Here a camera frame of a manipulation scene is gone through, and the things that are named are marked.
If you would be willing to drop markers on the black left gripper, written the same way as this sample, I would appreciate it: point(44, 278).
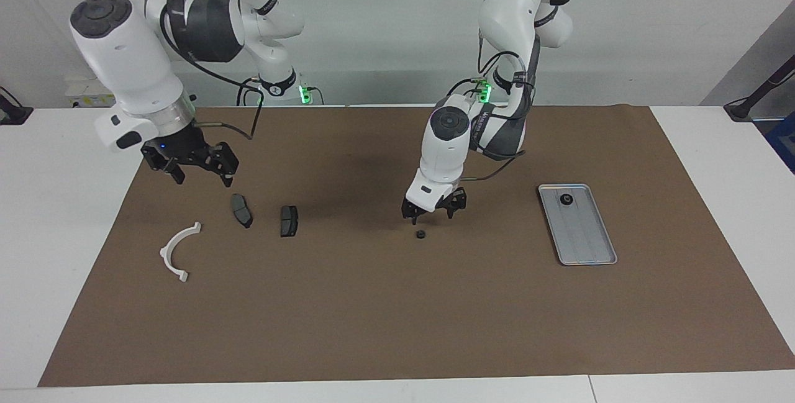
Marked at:
point(431, 210)

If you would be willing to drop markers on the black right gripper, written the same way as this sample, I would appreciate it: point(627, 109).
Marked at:
point(183, 151)

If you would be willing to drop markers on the large black bearing gear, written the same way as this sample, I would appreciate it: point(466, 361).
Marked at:
point(566, 199)

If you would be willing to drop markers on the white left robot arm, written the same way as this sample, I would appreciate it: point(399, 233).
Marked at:
point(447, 148)

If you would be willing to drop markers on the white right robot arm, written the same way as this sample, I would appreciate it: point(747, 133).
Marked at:
point(130, 61)

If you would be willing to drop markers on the silver metal tray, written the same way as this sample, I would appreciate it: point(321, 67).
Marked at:
point(581, 235)

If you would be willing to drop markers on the long dark grey brake pad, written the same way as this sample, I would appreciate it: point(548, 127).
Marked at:
point(241, 210)

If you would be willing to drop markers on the short dark grey brake pad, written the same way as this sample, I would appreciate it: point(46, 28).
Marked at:
point(289, 221)

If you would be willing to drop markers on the brown table mat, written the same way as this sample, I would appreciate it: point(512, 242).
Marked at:
point(397, 316)

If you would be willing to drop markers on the white box with yellow label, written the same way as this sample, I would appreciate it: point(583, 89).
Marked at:
point(90, 94)

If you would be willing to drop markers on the black clamp stand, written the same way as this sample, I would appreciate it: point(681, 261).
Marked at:
point(12, 111)

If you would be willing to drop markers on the black tripod stand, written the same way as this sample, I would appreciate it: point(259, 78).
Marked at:
point(754, 95)

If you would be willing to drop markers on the blue crate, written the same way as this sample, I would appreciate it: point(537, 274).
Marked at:
point(784, 142)

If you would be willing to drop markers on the white curved plastic bracket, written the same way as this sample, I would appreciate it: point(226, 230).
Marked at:
point(166, 254)

